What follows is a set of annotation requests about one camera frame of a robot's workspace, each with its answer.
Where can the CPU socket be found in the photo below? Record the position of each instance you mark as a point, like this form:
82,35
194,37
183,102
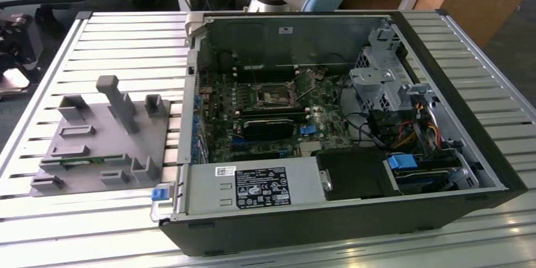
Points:
274,95

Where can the gray parts rack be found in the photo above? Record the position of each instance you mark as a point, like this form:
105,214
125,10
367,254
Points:
105,142

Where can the green RAM stick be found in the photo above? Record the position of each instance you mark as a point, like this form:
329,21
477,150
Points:
97,159

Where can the blue case latch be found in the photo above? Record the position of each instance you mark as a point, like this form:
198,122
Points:
163,195

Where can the black installed RAM stick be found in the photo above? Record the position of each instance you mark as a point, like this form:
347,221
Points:
273,113

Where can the black graphics card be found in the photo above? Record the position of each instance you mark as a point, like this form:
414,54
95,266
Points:
269,130

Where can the silver power supply with labels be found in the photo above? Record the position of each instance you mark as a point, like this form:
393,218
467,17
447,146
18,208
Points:
210,192

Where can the blue board connector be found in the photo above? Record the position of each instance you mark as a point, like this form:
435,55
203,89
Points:
307,130

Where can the small silver chipset heatsink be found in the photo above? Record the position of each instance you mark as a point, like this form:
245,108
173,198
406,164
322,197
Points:
310,148

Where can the green motherboard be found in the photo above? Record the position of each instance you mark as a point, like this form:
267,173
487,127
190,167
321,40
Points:
327,123

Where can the metal drive cage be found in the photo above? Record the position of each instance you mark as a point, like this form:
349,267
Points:
373,92

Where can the black open PC case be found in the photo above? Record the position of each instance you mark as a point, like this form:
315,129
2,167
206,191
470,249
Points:
294,236

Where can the black fan shroud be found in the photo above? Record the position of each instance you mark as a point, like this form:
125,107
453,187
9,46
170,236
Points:
357,174

